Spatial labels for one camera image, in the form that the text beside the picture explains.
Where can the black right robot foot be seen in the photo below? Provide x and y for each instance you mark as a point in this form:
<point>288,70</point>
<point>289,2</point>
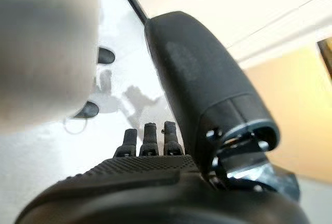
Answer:
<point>89,110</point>

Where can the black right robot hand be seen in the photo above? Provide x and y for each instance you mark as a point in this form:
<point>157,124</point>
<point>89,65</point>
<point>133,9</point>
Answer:
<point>129,187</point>

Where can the black robot foot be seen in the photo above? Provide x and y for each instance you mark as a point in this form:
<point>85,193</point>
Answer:
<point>106,56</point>
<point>89,110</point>

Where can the black left robot foot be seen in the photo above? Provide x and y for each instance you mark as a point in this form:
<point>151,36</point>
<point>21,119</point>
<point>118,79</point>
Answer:
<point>106,56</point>

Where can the silver right robot leg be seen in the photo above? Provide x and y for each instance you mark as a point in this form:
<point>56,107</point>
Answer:
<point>39,53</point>

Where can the white tall cabinet panel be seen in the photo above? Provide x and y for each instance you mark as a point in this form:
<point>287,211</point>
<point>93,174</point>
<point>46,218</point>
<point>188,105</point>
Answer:
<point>285,34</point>

